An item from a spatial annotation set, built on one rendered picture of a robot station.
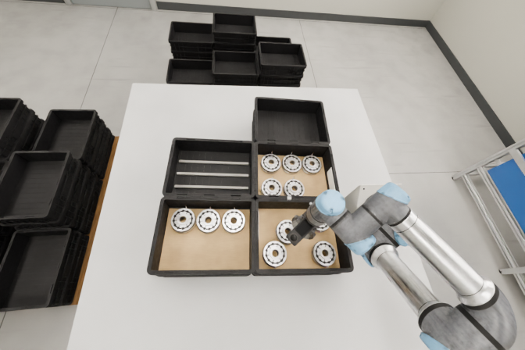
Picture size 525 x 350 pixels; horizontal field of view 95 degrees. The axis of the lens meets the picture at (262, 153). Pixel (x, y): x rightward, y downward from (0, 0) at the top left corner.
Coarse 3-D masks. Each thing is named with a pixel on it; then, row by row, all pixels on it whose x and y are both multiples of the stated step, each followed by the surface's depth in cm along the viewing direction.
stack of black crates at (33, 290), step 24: (24, 240) 143; (48, 240) 147; (72, 240) 144; (24, 264) 140; (48, 264) 141; (72, 264) 143; (0, 288) 128; (24, 288) 134; (48, 288) 135; (72, 288) 143
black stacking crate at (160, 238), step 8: (168, 200) 103; (176, 200) 103; (184, 200) 103; (168, 208) 109; (176, 208) 111; (184, 208) 111; (192, 208) 111; (200, 208) 112; (208, 208) 112; (216, 208) 113; (224, 208) 113; (232, 208) 114; (240, 208) 114; (248, 208) 115; (160, 224) 98; (160, 232) 99; (160, 240) 99; (160, 248) 100; (160, 256) 100; (152, 264) 90
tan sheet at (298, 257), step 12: (264, 216) 113; (276, 216) 114; (288, 216) 114; (264, 228) 110; (264, 240) 108; (276, 240) 108; (312, 240) 110; (324, 240) 111; (276, 252) 106; (288, 252) 106; (300, 252) 107; (324, 252) 108; (336, 252) 109; (264, 264) 103; (288, 264) 104; (300, 264) 105; (312, 264) 105; (336, 264) 106
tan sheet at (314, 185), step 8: (280, 160) 129; (320, 160) 132; (280, 168) 127; (264, 176) 124; (272, 176) 124; (280, 176) 125; (288, 176) 125; (296, 176) 126; (304, 176) 126; (312, 176) 127; (320, 176) 127; (304, 184) 124; (312, 184) 124; (320, 184) 125; (304, 192) 122; (312, 192) 122; (320, 192) 123
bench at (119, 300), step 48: (144, 96) 156; (192, 96) 161; (240, 96) 166; (288, 96) 171; (336, 96) 176; (144, 144) 139; (336, 144) 155; (144, 192) 125; (96, 240) 112; (144, 240) 114; (96, 288) 103; (144, 288) 104; (192, 288) 107; (240, 288) 109; (288, 288) 111; (336, 288) 113; (384, 288) 116; (96, 336) 95; (144, 336) 97; (192, 336) 98; (240, 336) 100; (288, 336) 102; (336, 336) 104; (384, 336) 106
